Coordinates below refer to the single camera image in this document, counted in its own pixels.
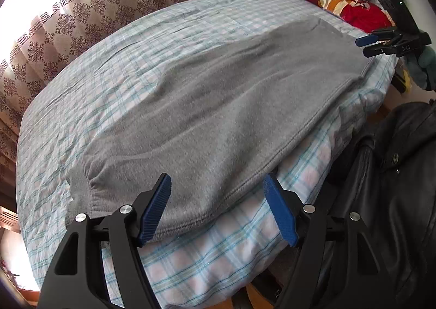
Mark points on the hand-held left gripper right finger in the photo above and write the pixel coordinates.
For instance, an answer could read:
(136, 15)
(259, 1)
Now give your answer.
(281, 213)

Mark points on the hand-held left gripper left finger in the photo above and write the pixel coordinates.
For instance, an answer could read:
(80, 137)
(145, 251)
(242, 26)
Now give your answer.
(156, 210)

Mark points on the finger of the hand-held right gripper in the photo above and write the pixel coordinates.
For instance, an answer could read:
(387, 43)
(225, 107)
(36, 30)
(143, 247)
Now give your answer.
(366, 40)
(373, 50)

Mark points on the grey pants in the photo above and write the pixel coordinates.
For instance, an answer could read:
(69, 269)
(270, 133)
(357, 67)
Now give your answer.
(221, 108)

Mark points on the colourful patchwork quilt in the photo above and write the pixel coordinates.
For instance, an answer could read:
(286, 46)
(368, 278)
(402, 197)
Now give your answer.
(361, 16)

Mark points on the teal cloth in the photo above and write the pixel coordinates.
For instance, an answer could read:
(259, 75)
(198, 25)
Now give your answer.
(420, 67)

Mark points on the black leather jacket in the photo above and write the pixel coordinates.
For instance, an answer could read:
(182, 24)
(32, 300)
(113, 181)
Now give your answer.
(391, 176)

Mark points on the plaid-sheeted bed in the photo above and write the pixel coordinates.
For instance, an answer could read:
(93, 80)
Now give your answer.
(102, 67)

